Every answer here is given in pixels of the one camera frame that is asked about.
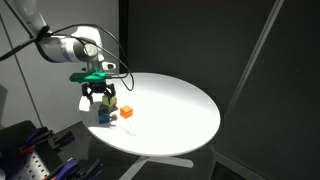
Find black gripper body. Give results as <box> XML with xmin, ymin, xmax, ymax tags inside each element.
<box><xmin>81</xmin><ymin>81</ymin><xmax>117</xmax><ymax>97</ymax></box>

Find lime green block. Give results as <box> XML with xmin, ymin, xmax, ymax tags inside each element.
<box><xmin>101</xmin><ymin>94</ymin><xmax>118</xmax><ymax>108</ymax></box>

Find grey block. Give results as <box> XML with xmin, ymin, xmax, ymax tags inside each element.
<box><xmin>98</xmin><ymin>103</ymin><xmax>111</xmax><ymax>113</ymax></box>

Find orange block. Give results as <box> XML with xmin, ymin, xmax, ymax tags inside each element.
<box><xmin>119</xmin><ymin>104</ymin><xmax>134</xmax><ymax>120</ymax></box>

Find blue block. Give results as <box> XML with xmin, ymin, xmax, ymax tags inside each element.
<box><xmin>97</xmin><ymin>109</ymin><xmax>112</xmax><ymax>125</ymax></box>

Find black clamp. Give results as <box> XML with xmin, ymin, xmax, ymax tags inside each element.
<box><xmin>49</xmin><ymin>130</ymin><xmax>76</xmax><ymax>152</ymax></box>

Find black workbench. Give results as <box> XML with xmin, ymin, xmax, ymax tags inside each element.
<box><xmin>0</xmin><ymin>119</ymin><xmax>105</xmax><ymax>180</ymax></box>

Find perforated metal board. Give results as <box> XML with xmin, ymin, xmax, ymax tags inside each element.
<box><xmin>14</xmin><ymin>150</ymin><xmax>52</xmax><ymax>180</ymax></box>

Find white table base legs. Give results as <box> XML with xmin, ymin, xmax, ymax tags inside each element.
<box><xmin>118</xmin><ymin>154</ymin><xmax>195</xmax><ymax>180</ymax></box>

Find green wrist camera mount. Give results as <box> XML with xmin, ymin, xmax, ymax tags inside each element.
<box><xmin>68</xmin><ymin>71</ymin><xmax>110</xmax><ymax>83</ymax></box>

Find black looped gripper cable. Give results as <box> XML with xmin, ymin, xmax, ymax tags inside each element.
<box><xmin>46</xmin><ymin>23</ymin><xmax>136</xmax><ymax>92</ymax></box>

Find black vertical post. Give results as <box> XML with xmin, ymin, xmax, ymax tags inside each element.
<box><xmin>117</xmin><ymin>0</ymin><xmax>130</xmax><ymax>75</ymax></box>

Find purple clamp with orange handle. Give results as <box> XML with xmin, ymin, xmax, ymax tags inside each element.
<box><xmin>19</xmin><ymin>126</ymin><xmax>55</xmax><ymax>156</ymax></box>

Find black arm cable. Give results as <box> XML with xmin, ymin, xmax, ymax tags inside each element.
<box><xmin>0</xmin><ymin>0</ymin><xmax>51</xmax><ymax>62</ymax></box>

